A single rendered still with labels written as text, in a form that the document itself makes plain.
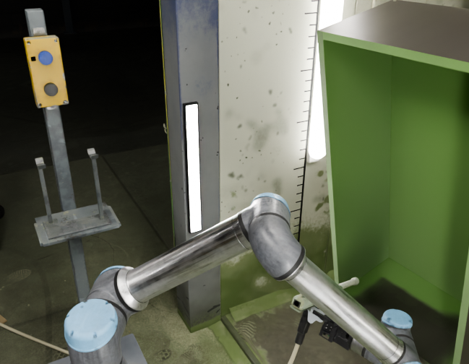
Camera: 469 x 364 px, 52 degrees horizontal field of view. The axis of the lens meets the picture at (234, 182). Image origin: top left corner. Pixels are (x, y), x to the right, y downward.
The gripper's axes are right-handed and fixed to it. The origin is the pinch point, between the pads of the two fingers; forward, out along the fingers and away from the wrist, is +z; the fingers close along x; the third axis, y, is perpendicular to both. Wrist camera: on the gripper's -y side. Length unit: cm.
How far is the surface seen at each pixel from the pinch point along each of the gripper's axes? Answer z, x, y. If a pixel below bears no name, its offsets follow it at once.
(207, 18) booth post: 73, -13, -89
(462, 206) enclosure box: -29, 36, -48
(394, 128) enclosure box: 4, 33, -68
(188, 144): 72, -6, -37
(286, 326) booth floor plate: 32, 61, 48
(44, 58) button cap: 105, -57, -58
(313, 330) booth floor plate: 20, 68, 45
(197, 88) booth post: 73, -8, -61
